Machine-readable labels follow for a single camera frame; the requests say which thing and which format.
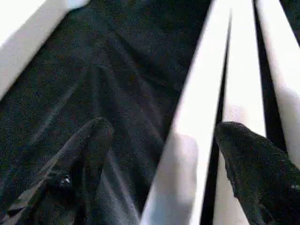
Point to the black plastic mat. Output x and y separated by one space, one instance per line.
117 70

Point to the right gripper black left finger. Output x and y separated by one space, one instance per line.
79 164

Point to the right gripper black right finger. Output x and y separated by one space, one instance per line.
267 183

